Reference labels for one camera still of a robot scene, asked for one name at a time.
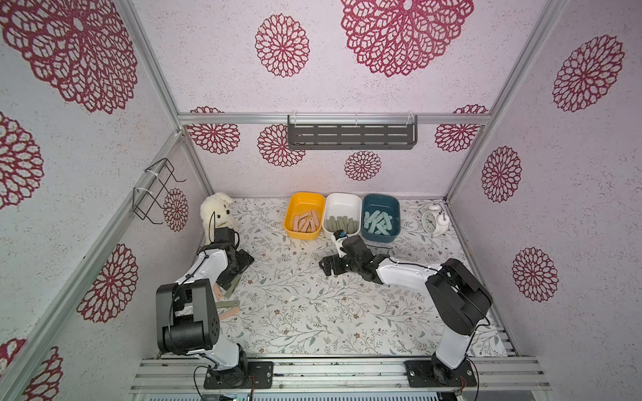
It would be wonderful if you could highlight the yellow storage box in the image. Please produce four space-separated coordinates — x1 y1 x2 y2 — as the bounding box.
284 192 325 241

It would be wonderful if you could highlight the white alarm clock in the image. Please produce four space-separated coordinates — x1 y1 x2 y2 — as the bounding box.
421 203 450 237

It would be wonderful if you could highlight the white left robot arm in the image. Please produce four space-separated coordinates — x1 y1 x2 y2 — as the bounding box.
155 227 254 377

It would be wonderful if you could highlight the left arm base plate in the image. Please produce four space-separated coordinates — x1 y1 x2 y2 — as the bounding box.
203 362 274 390

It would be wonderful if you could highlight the dark teal storage box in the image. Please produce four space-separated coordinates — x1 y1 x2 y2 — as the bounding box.
360 194 401 243

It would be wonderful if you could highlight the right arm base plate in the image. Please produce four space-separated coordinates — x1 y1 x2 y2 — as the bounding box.
404 359 477 389

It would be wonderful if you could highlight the black wire wall rack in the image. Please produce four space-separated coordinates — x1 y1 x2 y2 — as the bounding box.
130 157 184 226

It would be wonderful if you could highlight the white storage box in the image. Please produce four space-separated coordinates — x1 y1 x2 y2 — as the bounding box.
322 193 362 239

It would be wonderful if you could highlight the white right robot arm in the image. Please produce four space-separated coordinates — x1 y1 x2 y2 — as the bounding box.
319 231 493 372

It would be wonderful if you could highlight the grey wall shelf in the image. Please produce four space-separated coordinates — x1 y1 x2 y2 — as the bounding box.
286 115 418 150

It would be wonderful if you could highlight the white plush dog toy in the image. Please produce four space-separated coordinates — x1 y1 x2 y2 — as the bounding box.
200 192 238 237

